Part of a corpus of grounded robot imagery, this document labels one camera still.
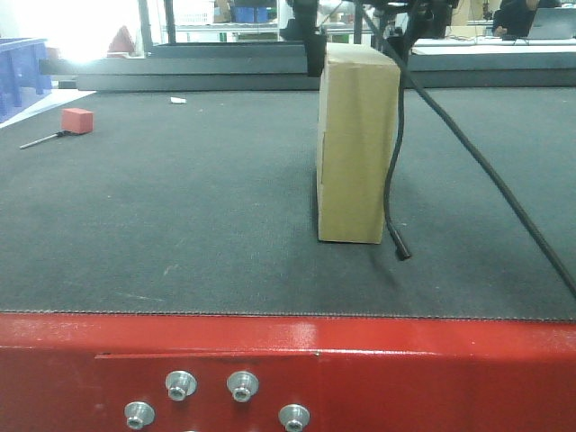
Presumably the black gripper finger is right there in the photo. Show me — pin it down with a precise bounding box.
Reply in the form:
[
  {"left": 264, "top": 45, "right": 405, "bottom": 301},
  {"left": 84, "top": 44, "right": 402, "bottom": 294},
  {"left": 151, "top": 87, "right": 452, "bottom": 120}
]
[
  {"left": 385, "top": 35, "right": 410, "bottom": 68},
  {"left": 304, "top": 32, "right": 326, "bottom": 77}
]

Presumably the tall cardboard box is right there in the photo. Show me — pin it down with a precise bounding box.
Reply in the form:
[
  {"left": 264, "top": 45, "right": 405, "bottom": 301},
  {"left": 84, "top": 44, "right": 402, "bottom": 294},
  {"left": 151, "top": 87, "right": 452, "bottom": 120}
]
[{"left": 316, "top": 43, "right": 401, "bottom": 244}]

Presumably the black conveyor belt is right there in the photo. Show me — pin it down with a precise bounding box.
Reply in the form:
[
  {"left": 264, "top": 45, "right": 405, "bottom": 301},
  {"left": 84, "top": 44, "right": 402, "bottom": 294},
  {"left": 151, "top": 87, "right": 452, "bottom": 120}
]
[{"left": 1, "top": 92, "right": 575, "bottom": 321}]

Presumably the seated person in black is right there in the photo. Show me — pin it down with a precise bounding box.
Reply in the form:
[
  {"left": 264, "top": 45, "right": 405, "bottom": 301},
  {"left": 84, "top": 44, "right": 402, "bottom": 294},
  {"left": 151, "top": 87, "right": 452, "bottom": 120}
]
[{"left": 492, "top": 0, "right": 561, "bottom": 38}]

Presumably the grey laptop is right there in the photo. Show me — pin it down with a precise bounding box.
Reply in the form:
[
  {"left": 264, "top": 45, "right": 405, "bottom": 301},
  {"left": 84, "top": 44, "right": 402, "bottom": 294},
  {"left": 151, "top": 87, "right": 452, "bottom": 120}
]
[{"left": 527, "top": 7, "right": 576, "bottom": 40}]

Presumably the small red block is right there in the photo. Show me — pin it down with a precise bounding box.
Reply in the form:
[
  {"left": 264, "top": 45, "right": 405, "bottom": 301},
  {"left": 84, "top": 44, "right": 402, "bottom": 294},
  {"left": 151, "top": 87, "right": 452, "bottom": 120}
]
[{"left": 60, "top": 108, "right": 94, "bottom": 134}]

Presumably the metal rod tool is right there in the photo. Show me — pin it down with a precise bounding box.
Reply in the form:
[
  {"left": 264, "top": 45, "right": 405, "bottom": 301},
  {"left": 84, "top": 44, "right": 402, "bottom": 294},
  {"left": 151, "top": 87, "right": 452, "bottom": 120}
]
[{"left": 19, "top": 130, "right": 69, "bottom": 149}]

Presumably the blue plastic crate left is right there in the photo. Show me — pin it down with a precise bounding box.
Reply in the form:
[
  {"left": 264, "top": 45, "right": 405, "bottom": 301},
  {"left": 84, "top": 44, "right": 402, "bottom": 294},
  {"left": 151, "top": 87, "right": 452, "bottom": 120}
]
[{"left": 1, "top": 38, "right": 52, "bottom": 122}]

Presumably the silver bolt upper right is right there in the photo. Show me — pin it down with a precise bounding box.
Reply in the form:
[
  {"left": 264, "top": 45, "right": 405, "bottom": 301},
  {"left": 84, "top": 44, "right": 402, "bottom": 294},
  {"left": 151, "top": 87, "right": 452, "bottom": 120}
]
[{"left": 227, "top": 371, "right": 259, "bottom": 403}]

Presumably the silver bolt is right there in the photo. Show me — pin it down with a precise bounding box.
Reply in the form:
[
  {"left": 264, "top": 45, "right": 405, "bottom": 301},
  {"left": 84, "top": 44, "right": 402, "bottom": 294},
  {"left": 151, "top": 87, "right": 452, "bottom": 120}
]
[
  {"left": 124, "top": 401, "right": 156, "bottom": 430},
  {"left": 165, "top": 370, "right": 197, "bottom": 401},
  {"left": 278, "top": 404, "right": 311, "bottom": 432},
  {"left": 227, "top": 371, "right": 259, "bottom": 403}
]

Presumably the silver bolt upper left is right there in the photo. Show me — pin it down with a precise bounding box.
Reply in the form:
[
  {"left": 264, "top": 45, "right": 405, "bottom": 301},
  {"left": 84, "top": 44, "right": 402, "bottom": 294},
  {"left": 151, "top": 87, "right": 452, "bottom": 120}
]
[{"left": 165, "top": 370, "right": 197, "bottom": 401}]

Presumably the silver bolt lower right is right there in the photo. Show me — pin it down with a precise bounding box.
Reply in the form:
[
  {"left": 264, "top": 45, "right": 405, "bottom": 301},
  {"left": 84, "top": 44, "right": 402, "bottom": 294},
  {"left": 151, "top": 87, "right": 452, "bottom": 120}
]
[{"left": 278, "top": 404, "right": 311, "bottom": 432}]

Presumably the silver bolt lower left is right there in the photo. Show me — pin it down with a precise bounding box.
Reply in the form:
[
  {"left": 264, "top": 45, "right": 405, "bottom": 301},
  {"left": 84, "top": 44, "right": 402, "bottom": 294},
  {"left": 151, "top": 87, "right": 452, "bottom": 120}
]
[{"left": 124, "top": 401, "right": 156, "bottom": 430}]

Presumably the dark metal frame rail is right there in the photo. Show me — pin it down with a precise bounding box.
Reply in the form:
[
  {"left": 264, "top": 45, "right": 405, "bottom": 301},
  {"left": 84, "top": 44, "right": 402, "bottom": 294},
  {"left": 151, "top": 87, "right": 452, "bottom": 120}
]
[{"left": 40, "top": 40, "right": 575, "bottom": 92}]

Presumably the black braided cable long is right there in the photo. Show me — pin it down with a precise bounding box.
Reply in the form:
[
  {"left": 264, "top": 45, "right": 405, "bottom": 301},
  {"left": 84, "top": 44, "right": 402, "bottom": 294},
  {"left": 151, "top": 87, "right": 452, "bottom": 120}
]
[{"left": 354, "top": 1, "right": 575, "bottom": 299}]

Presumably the black braided cable short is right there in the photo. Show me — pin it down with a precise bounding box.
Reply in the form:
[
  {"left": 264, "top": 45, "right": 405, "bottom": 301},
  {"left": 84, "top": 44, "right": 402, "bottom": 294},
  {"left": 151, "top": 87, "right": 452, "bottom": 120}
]
[{"left": 383, "top": 1, "right": 422, "bottom": 261}]

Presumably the red metal conveyor frame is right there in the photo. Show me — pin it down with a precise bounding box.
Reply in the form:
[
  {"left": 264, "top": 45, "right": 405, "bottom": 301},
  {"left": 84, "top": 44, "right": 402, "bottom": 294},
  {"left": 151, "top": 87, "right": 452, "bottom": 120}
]
[{"left": 1, "top": 313, "right": 575, "bottom": 431}]

